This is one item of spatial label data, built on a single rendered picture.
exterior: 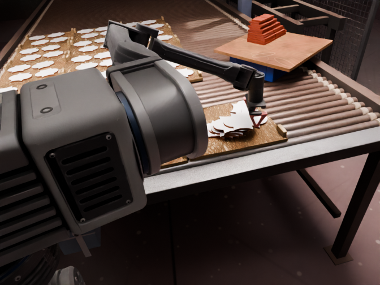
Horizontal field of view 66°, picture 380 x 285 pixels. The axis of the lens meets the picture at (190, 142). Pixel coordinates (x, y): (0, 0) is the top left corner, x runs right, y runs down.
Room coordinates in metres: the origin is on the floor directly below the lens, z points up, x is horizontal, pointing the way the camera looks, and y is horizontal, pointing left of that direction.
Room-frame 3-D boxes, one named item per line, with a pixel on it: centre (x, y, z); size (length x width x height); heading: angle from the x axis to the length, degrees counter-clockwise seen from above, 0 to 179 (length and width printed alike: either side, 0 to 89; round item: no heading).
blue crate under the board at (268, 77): (1.65, -0.49, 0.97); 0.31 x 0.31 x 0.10; 42
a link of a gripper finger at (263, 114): (0.95, -0.27, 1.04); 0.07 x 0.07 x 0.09; 88
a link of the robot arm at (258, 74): (0.99, -0.27, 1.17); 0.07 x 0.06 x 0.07; 24
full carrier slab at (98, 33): (2.66, 0.73, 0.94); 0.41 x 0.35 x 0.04; 101
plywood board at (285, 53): (1.69, -0.55, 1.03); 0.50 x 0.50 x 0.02; 42
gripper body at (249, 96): (0.98, -0.27, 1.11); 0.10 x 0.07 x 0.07; 178
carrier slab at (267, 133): (1.06, -0.17, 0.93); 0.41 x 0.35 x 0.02; 100
